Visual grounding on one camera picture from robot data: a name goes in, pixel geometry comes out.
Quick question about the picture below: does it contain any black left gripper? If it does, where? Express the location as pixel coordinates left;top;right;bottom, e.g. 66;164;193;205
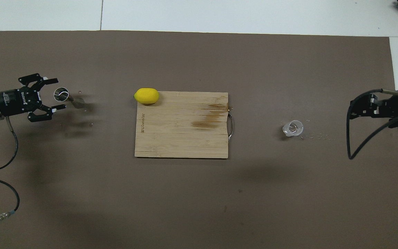
0;73;66;122

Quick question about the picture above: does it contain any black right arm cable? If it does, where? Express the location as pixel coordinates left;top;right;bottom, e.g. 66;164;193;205
347;89;398;160

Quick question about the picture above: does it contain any small clear glass cup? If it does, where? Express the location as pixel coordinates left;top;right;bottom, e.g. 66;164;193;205
282;120;304;137

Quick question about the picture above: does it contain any brown table mat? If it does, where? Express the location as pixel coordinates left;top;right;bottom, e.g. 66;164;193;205
0;30;398;249

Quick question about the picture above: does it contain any wooden cutting board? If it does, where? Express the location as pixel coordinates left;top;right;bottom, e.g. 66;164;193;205
134;91;235;159

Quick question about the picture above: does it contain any yellow lemon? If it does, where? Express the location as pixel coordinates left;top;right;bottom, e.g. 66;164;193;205
134;88;160;104

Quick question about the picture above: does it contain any steel cocktail jigger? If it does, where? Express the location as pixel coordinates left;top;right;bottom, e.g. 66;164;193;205
54;87;85;109

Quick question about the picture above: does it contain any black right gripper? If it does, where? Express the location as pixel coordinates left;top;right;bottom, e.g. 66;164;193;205
350;97;398;128

